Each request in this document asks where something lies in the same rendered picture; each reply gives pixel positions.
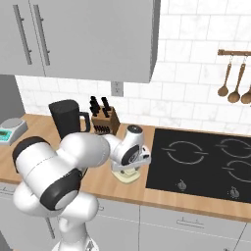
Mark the wooden knife block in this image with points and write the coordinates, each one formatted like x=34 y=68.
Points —
x=108 y=122

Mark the cream blender lid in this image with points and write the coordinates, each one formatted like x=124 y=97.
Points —
x=125 y=177

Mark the black hob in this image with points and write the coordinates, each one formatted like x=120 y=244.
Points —
x=199 y=173

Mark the grey wall cupboard door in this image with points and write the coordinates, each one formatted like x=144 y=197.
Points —
x=10 y=36
x=98 y=36

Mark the grey hob knob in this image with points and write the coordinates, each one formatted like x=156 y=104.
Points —
x=182 y=185
x=233 y=192

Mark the grey wall socket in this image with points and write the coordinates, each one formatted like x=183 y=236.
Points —
x=117 y=89

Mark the grey tall cabinet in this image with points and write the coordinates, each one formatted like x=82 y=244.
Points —
x=10 y=98

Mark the wooden wall rail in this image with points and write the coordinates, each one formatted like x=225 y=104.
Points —
x=235 y=52

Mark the grey base cupboard door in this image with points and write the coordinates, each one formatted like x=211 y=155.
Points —
x=19 y=232
x=245 y=240
x=189 y=235
x=117 y=228

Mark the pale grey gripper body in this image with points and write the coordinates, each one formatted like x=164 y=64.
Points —
x=128 y=168

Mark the wooden hanging spoon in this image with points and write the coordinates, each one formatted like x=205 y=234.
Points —
x=235 y=94
x=224 y=88
x=246 y=97

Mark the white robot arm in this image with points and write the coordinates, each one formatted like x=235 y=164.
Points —
x=59 y=163

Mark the grey kitchen scale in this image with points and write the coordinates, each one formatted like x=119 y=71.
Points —
x=10 y=130

